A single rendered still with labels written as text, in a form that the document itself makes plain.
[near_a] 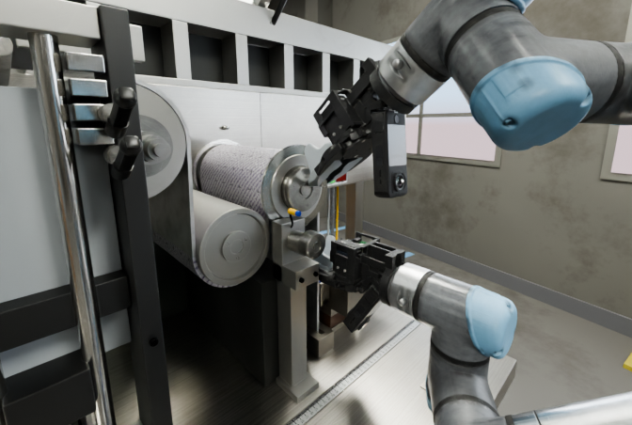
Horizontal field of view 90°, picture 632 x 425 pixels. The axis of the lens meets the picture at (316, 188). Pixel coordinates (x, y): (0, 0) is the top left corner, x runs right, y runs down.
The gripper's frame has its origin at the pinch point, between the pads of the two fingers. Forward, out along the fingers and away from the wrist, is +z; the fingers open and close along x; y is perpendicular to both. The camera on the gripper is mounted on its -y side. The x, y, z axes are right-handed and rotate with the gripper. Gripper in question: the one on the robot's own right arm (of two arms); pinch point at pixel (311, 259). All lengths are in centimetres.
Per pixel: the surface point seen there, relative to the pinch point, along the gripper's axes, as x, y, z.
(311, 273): 8.7, 3.3, -9.4
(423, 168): -263, -19, 113
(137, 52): 29.7, 34.0, -5.4
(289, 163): 8.1, 20.4, -3.4
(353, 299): -5.7, -8.5, -6.4
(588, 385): -162, -109, -40
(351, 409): 6.3, -19.1, -16.3
